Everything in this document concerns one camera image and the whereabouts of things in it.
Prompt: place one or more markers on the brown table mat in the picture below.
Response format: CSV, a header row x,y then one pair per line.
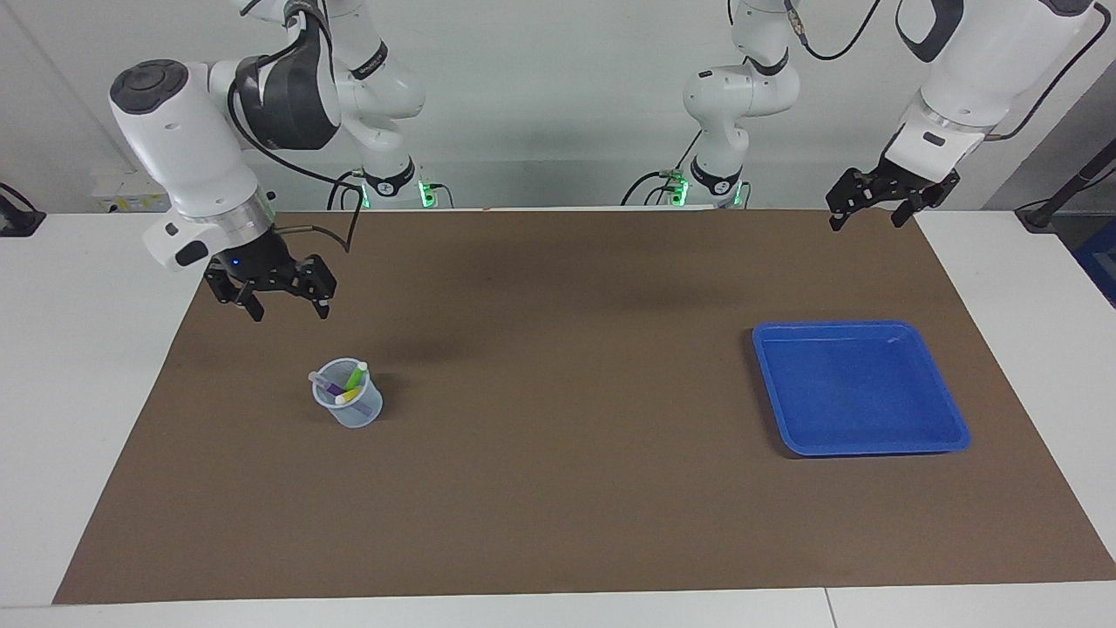
x,y
540,506

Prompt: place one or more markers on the purple pen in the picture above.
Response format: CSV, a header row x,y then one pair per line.
x,y
328,384

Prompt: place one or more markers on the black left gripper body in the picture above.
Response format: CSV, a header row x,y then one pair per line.
x,y
902,179

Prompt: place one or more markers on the translucent plastic cup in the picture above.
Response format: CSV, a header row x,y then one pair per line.
x,y
359,415

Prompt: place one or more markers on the blue plastic tray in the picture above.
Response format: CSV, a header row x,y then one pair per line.
x,y
863,401

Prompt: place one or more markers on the blue box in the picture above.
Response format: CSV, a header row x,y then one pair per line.
x,y
1100,262

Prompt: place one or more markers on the white wall socket box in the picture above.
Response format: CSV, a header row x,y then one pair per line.
x,y
126,194

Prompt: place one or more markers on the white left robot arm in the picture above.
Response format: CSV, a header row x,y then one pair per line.
x,y
959,78

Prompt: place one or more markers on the green pen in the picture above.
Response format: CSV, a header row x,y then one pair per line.
x,y
356,375

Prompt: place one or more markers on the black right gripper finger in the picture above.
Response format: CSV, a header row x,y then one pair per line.
x,y
317,283
234,292

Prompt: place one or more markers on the black stand leg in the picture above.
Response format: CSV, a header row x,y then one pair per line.
x,y
1068,190

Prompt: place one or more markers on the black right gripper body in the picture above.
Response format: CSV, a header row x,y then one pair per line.
x,y
257,262

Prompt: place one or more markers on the black table clamp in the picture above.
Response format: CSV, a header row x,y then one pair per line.
x,y
17,218

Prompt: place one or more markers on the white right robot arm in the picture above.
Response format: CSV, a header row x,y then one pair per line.
x,y
192,131

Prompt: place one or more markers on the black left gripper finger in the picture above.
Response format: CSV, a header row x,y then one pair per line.
x,y
850,196
924,196

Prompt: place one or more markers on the yellow pen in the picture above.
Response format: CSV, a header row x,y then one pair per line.
x,y
349,396

